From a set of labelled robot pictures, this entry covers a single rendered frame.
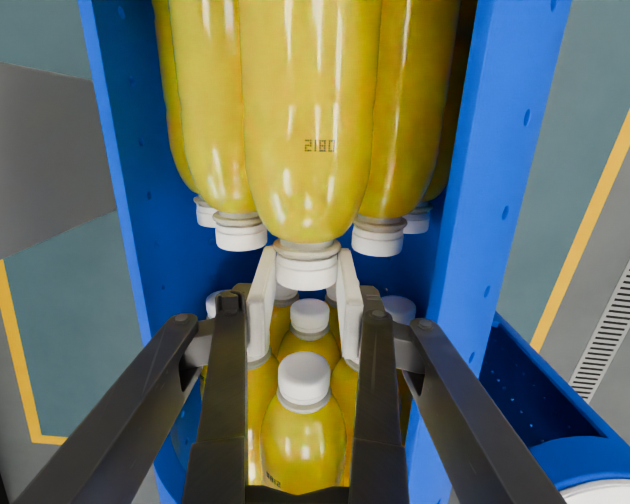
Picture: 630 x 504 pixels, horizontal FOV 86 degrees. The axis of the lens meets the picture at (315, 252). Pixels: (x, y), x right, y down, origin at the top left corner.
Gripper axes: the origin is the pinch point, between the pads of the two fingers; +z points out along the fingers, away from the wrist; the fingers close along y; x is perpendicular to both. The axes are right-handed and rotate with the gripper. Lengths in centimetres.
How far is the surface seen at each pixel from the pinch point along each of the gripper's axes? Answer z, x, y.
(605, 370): 119, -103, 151
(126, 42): 11.6, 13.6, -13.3
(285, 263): 1.6, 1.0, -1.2
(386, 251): 6.4, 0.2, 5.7
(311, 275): 1.1, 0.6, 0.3
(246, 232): 6.9, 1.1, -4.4
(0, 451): 118, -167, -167
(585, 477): 17, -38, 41
